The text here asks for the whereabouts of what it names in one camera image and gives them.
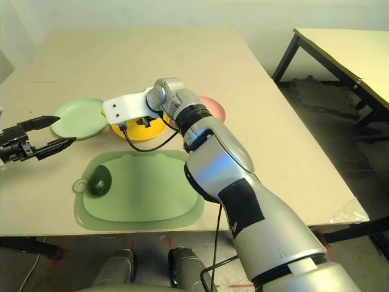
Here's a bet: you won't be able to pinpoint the light green round plate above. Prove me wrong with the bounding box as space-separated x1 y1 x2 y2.
50 97 109 141

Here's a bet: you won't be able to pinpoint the dark green toy avocado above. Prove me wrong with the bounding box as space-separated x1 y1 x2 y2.
87 165 112 197

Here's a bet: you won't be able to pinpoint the grey robot torso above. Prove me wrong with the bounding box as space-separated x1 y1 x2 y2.
72 282 183 292

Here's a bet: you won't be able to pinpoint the clear plastic bag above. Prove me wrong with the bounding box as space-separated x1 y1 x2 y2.
329 197 370 224

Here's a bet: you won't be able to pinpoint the green silicone cutting mat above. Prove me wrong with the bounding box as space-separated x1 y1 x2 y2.
72 150 205 231

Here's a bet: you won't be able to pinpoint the beige side table black legs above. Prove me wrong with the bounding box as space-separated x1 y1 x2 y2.
271 27 389 145

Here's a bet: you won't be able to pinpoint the yellow round plate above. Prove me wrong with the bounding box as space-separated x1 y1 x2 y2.
109 116 170 143

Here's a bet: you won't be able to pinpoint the grey left robot leg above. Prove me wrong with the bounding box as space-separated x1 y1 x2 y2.
91 248 136 288

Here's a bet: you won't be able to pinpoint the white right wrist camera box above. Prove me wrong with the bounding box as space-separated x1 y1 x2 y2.
102 92 159 125

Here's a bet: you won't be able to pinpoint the pink round plate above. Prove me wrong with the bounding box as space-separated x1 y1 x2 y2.
196 95 227 122

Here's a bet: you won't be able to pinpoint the grey robot leg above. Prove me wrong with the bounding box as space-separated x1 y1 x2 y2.
91 248 136 288
168 246 218 292

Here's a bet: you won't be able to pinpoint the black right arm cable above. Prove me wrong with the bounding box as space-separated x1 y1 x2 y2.
119 115 241 292

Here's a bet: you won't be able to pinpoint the grey right robot leg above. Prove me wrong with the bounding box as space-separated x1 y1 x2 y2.
168 246 218 292

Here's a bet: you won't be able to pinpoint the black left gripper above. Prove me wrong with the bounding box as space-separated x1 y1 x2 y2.
0 114 77 165

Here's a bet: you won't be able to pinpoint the black table leg bar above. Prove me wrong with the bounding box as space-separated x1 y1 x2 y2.
323 217 389 244
0 236 66 259

